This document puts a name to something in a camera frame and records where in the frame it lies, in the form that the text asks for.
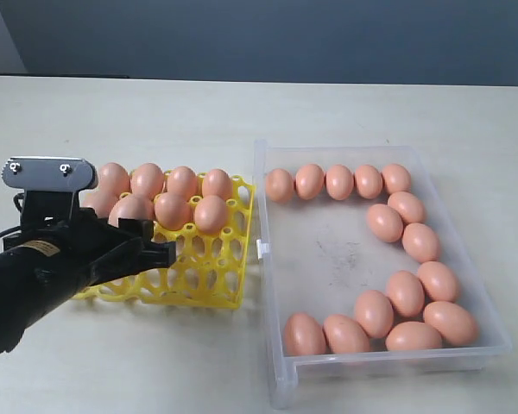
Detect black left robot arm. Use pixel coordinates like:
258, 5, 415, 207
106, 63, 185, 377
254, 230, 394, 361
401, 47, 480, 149
0, 209, 176, 354

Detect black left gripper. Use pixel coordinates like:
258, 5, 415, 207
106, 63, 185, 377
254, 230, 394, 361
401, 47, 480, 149
3, 209, 177, 302

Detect yellow plastic egg tray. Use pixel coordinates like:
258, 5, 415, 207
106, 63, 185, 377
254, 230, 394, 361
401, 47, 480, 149
73, 175, 255, 309

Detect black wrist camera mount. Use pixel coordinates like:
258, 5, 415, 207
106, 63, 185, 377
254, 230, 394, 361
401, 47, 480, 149
1, 156, 98, 230

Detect clear plastic container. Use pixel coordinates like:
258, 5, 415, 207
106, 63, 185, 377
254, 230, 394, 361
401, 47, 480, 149
253, 140, 512, 409

